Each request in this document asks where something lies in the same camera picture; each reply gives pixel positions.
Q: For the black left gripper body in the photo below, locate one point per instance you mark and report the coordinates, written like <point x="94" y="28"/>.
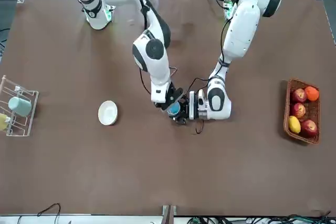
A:
<point x="185" y="108"/>

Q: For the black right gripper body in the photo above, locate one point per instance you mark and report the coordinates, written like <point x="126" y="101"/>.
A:
<point x="173" y="95"/>

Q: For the blue plastic cup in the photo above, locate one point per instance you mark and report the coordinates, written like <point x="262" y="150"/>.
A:
<point x="174" y="109"/>

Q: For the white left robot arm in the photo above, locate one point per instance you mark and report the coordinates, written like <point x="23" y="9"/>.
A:
<point x="241" y="32"/>

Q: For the cream shallow bowl plate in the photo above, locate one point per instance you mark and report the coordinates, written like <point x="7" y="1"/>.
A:
<point x="107" y="112"/>

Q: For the pale green cup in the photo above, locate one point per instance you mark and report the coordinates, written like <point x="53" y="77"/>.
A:
<point x="19" y="106"/>

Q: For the yellow cup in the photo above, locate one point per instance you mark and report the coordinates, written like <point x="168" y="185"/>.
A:
<point x="3" y="121"/>

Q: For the white slotted wrist box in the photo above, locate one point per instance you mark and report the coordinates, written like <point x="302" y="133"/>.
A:
<point x="192" y="106"/>

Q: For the yellow lemon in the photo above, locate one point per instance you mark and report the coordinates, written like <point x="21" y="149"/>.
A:
<point x="294" y="124"/>

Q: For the red apple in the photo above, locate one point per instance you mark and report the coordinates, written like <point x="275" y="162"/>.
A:
<point x="298" y="110"/>
<point x="309" y="128"/>
<point x="298" y="95"/>

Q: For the orange fruit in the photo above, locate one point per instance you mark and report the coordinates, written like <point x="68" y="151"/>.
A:
<point x="312" y="93"/>

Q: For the brown wicker basket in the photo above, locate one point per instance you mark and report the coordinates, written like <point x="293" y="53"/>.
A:
<point x="313" y="113"/>

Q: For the aluminium camera post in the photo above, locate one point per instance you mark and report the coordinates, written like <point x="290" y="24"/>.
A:
<point x="169" y="214"/>

